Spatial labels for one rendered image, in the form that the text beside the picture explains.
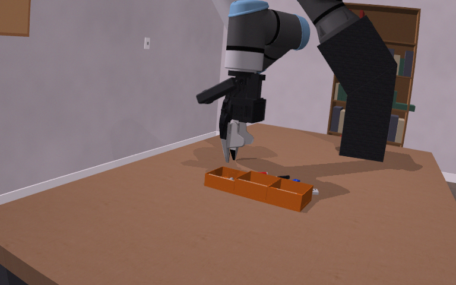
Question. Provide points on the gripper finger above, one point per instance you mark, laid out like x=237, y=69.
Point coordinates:
x=229, y=134
x=247, y=136

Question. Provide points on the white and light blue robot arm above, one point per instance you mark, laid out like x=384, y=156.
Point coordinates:
x=256, y=33

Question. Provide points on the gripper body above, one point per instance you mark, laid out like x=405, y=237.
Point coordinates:
x=245, y=104

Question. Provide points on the orange bin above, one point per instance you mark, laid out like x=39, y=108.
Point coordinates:
x=274, y=190

